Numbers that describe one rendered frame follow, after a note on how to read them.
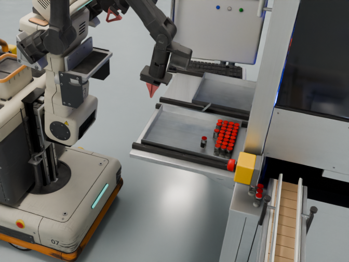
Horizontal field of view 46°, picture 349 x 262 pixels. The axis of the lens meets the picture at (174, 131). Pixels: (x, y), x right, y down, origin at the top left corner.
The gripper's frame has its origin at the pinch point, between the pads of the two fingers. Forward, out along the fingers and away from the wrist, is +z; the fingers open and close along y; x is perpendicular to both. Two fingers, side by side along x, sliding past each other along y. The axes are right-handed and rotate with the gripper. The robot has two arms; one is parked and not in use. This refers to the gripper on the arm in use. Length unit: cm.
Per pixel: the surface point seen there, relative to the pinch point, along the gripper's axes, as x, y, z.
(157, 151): -8.0, 8.2, 17.1
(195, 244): 26, 38, 103
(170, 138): 2.7, 10.5, 18.1
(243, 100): 41, 33, 14
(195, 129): 12.0, 18.0, 16.8
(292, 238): -36, 56, 6
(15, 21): 257, -219, 144
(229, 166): -19.8, 33.5, 2.1
